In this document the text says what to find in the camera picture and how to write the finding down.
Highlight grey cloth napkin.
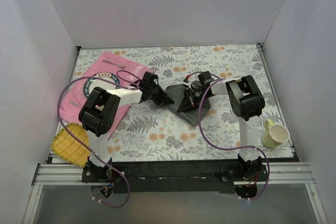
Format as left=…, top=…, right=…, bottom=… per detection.
left=165, top=84, right=199, bottom=127

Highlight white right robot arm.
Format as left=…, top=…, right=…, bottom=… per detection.
left=177, top=71, right=265, bottom=181

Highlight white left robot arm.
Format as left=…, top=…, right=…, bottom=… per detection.
left=78, top=71, right=174, bottom=182

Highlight pink cloth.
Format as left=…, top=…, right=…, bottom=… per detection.
left=60, top=50, right=158, bottom=137

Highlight floral patterned table mat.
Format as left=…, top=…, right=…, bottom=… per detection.
left=52, top=44, right=294, bottom=162

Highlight dark round plate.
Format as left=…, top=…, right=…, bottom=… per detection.
left=83, top=72, right=120, bottom=98

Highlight light green mug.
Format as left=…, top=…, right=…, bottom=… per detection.
left=262, top=119, right=290, bottom=148

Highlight yellow bamboo mat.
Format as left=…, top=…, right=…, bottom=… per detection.
left=51, top=123, right=90, bottom=167

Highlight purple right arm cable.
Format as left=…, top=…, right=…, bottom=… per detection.
left=185, top=71, right=270, bottom=201

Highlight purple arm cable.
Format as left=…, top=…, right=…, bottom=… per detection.
left=57, top=70, right=142, bottom=208
left=185, top=71, right=270, bottom=201

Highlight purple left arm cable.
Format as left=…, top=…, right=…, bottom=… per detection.
left=57, top=70, right=142, bottom=208

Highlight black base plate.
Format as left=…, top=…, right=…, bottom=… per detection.
left=81, top=159, right=268, bottom=194

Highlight aluminium frame rail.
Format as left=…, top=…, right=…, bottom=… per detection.
left=24, top=159, right=328, bottom=223

